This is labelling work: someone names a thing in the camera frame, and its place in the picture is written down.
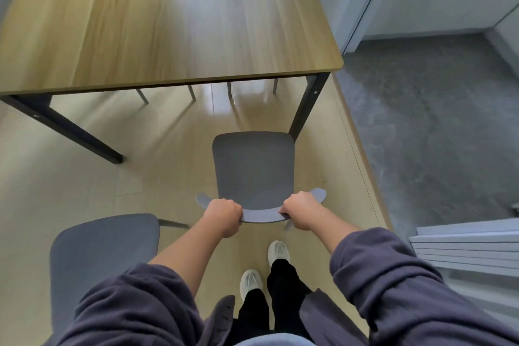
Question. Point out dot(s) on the person's right fingers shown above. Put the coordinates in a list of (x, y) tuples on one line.
[(288, 208)]

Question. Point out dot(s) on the dark purple hooded sweatshirt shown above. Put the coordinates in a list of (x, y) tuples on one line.
[(405, 297)]

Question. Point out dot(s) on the black trousers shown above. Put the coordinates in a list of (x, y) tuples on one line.
[(284, 293)]

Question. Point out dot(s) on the white sneaker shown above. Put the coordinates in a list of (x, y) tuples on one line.
[(251, 283), (279, 251)]

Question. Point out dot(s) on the white door frame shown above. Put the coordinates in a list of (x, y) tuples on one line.
[(365, 1)]

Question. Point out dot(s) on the stack of white boards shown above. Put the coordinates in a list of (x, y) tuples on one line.
[(466, 246)]

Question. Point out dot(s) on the person's left fingers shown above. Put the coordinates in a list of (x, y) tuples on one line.
[(235, 210)]

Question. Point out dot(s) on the wooden table with black legs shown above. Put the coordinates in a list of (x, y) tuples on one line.
[(162, 17)]

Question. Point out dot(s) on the person's right forearm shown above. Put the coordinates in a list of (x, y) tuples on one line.
[(330, 230)]

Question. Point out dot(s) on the light grey inner shirt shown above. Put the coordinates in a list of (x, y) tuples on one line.
[(275, 341)]

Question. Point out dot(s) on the chair with grey metal legs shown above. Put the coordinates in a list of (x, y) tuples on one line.
[(142, 96), (230, 92)]

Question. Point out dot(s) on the person's right hand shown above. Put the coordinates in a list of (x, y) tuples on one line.
[(302, 210)]

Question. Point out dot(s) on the white low shelf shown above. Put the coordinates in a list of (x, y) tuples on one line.
[(486, 293)]

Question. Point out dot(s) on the person's left forearm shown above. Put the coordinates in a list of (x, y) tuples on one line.
[(186, 248)]

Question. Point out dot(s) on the person's left hand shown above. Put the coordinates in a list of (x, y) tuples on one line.
[(221, 215)]

